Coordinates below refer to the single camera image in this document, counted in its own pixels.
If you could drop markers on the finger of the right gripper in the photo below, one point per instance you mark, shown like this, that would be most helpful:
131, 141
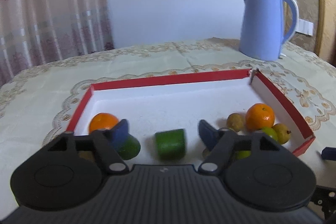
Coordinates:
328, 153

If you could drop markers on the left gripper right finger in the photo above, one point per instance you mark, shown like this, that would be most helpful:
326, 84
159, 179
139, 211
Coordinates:
256, 169

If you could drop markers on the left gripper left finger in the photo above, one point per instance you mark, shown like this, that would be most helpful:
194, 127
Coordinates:
70, 170

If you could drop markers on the green tomato fruit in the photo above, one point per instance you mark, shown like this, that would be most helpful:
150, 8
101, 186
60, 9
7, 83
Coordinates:
270, 132
242, 154

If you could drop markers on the small orange mandarin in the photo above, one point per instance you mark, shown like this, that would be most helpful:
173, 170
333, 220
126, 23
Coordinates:
258, 116

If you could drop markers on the large orange mandarin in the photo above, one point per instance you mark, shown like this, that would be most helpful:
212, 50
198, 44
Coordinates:
102, 121

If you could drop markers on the green cucumber end with stem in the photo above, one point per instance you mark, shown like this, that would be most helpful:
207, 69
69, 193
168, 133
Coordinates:
129, 148

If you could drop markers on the green cucumber cut piece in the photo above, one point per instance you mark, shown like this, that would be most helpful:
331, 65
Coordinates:
170, 145

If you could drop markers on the dark sugarcane piece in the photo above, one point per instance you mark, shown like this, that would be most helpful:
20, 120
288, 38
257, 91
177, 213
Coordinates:
87, 155

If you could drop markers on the cream floral tablecloth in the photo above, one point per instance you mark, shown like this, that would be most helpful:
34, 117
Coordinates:
37, 102

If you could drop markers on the red shallow cardboard box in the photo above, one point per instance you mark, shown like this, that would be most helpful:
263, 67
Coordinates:
165, 103

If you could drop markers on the blue electric kettle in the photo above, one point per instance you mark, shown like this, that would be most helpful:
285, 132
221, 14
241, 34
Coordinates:
263, 28

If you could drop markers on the pink floral curtain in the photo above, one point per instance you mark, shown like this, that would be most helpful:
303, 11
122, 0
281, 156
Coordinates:
36, 32

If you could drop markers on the white wall switch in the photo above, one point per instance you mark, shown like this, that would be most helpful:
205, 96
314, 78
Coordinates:
305, 27

